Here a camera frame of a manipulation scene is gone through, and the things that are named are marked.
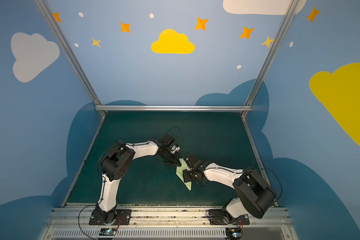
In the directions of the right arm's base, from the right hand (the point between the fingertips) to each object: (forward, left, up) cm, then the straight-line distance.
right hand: (185, 175), depth 88 cm
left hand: (+6, +2, +1) cm, 7 cm away
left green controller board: (-30, +37, -1) cm, 47 cm away
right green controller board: (-26, -25, -2) cm, 36 cm away
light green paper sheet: (+2, +4, -1) cm, 4 cm away
